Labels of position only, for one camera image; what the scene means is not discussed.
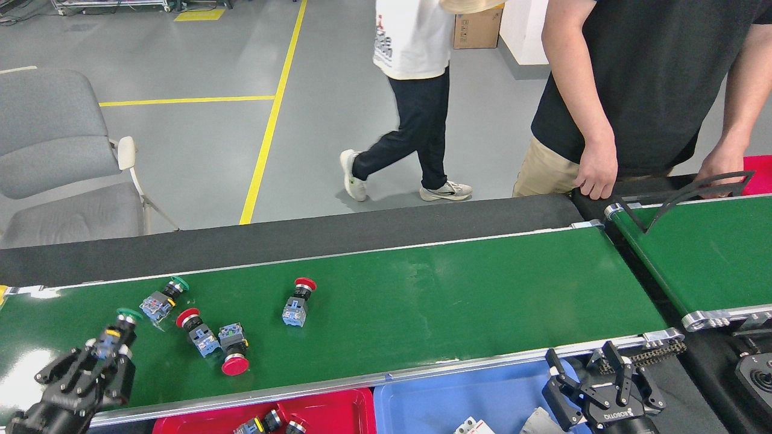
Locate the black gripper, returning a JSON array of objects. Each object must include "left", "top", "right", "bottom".
[
  {"left": 6, "top": 344, "right": 136, "bottom": 434},
  {"left": 541, "top": 341, "right": 668, "bottom": 434}
]

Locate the green push button switch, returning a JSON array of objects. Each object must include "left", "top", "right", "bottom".
[
  {"left": 139, "top": 276, "right": 190, "bottom": 323},
  {"left": 96, "top": 307, "right": 144, "bottom": 361}
]

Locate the white circuit breaker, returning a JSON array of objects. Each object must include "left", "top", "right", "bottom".
[
  {"left": 520, "top": 407, "right": 568, "bottom": 434},
  {"left": 454, "top": 416, "right": 496, "bottom": 434}
]

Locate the green feeder conveyor belt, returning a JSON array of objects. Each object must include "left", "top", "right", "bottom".
[{"left": 605, "top": 192, "right": 772, "bottom": 332}]

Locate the long green conveyor belt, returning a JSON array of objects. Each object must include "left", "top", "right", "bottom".
[{"left": 0, "top": 220, "right": 687, "bottom": 427}]

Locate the person's right hand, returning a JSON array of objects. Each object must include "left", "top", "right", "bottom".
[{"left": 573, "top": 140, "right": 619, "bottom": 201}]

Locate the person's left hand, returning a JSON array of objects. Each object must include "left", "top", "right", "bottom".
[{"left": 694, "top": 145, "right": 745, "bottom": 200}]

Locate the blue plastic bin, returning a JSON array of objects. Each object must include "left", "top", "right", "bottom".
[{"left": 374, "top": 359, "right": 595, "bottom": 434}]

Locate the black joystick controller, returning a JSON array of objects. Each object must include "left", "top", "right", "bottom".
[{"left": 735, "top": 353, "right": 772, "bottom": 423}]

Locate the grey padded chair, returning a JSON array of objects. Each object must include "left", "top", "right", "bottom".
[{"left": 0, "top": 68, "right": 180, "bottom": 249}]

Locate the red plastic bin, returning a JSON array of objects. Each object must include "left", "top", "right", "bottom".
[{"left": 152, "top": 389, "right": 376, "bottom": 434}]

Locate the red plastic crate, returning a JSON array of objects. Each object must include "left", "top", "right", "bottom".
[{"left": 741, "top": 155, "right": 772, "bottom": 197}]

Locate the person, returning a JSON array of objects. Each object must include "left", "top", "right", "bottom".
[
  {"left": 340, "top": 0, "right": 507, "bottom": 203},
  {"left": 513, "top": 0, "right": 772, "bottom": 200}
]

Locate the metal rack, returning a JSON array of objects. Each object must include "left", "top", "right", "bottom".
[{"left": 51, "top": 0, "right": 172, "bottom": 13}]

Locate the brown cardboard box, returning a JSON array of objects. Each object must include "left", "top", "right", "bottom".
[{"left": 454, "top": 6, "right": 504, "bottom": 50}]

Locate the black drive chain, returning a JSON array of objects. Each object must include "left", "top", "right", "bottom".
[{"left": 597, "top": 341, "right": 688, "bottom": 374}]

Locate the black guide frame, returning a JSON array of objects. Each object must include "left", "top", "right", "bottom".
[{"left": 615, "top": 171, "right": 756, "bottom": 234}]

